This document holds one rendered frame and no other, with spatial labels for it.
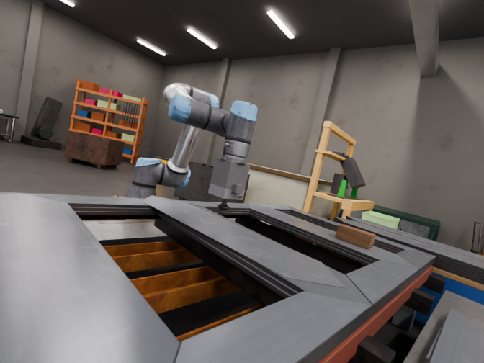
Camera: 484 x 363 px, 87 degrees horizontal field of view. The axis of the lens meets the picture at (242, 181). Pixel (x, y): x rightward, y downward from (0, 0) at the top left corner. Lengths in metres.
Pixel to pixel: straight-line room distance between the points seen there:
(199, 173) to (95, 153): 3.83
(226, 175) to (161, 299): 0.33
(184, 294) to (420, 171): 7.05
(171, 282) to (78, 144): 7.44
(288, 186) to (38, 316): 4.98
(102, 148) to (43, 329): 7.45
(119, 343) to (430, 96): 7.74
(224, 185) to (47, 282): 0.43
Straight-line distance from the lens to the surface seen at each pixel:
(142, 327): 0.35
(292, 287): 0.54
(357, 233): 1.02
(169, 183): 1.36
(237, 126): 0.71
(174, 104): 0.76
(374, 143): 7.67
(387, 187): 7.48
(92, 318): 0.36
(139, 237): 1.07
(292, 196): 5.15
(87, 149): 7.94
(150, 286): 0.72
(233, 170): 0.70
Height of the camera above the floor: 1.05
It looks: 5 degrees down
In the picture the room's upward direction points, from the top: 13 degrees clockwise
